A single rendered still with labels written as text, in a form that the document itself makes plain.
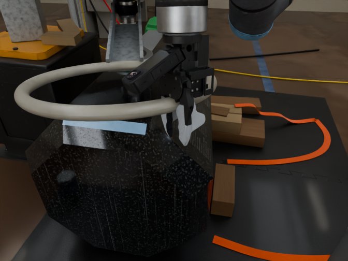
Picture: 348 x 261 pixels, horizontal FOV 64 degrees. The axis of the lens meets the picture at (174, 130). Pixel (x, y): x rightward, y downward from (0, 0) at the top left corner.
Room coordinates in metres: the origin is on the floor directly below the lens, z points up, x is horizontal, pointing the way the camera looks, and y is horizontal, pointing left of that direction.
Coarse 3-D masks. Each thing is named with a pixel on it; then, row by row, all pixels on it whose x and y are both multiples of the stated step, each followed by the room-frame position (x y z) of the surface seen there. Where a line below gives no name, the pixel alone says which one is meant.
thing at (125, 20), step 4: (116, 4) 1.31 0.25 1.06; (120, 4) 1.29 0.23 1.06; (124, 4) 1.28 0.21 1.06; (128, 4) 1.28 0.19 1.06; (132, 4) 1.29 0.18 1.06; (136, 4) 1.31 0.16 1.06; (116, 8) 1.29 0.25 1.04; (120, 8) 1.27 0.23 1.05; (124, 8) 1.26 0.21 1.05; (128, 8) 1.27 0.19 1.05; (132, 8) 1.27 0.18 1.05; (136, 8) 1.30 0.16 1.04; (120, 12) 1.27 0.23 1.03; (124, 12) 1.26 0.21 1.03; (128, 12) 1.26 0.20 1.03; (132, 12) 1.27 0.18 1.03; (136, 12) 1.29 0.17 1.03; (120, 16) 1.28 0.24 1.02; (124, 16) 1.27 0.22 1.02; (128, 16) 1.27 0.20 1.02; (132, 16) 1.28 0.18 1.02; (136, 16) 1.31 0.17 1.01; (120, 20) 1.28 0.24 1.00; (124, 20) 1.27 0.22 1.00; (128, 20) 1.27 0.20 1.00; (132, 20) 1.28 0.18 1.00; (136, 20) 1.30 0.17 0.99
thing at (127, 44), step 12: (120, 24) 1.21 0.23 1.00; (132, 24) 1.21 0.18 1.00; (108, 36) 1.01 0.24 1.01; (120, 36) 1.10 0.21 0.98; (132, 36) 1.10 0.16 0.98; (108, 48) 0.92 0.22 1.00; (120, 48) 1.01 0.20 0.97; (132, 48) 1.01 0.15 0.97; (108, 60) 0.86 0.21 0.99; (120, 60) 0.93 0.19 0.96; (132, 60) 0.93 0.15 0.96
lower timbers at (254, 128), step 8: (216, 96) 2.21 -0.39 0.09; (224, 96) 2.21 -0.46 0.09; (232, 104) 2.07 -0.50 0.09; (256, 104) 2.07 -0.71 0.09; (248, 112) 2.04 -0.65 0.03; (256, 112) 2.03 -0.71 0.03; (248, 120) 1.80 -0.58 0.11; (256, 120) 1.80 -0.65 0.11; (248, 128) 1.69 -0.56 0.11; (256, 128) 1.69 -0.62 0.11; (264, 128) 1.69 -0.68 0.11; (216, 136) 1.65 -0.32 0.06; (224, 136) 1.64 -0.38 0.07; (232, 136) 1.63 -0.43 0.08; (240, 136) 1.61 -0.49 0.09; (248, 136) 1.60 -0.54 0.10; (256, 136) 1.60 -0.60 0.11; (264, 136) 1.60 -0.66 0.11; (248, 144) 1.60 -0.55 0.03; (256, 144) 1.59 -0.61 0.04
